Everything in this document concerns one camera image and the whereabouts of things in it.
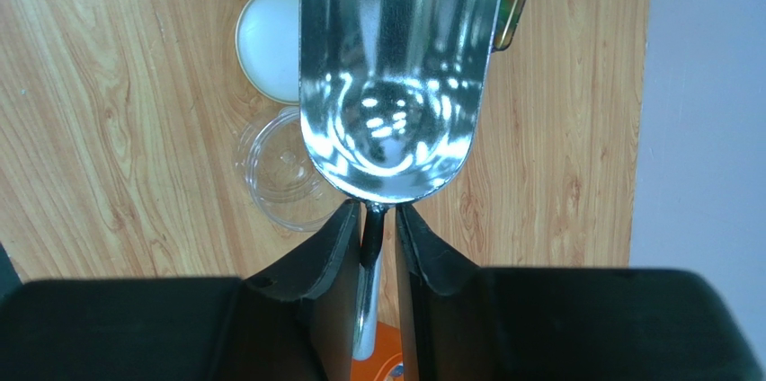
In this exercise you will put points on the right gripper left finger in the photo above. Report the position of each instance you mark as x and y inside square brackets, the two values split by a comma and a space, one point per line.
[294, 320]

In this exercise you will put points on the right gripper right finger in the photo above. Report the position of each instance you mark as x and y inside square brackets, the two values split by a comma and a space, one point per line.
[461, 321]

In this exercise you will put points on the orange tray of candies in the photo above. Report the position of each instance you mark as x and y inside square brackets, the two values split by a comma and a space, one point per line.
[386, 361]

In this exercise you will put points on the clear plastic cup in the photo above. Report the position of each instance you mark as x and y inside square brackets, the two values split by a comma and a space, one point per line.
[271, 160]

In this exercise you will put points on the metal scoop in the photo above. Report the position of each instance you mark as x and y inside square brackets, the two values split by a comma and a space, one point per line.
[389, 94]

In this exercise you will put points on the white round lid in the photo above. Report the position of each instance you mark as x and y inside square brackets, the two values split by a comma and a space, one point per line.
[266, 44]

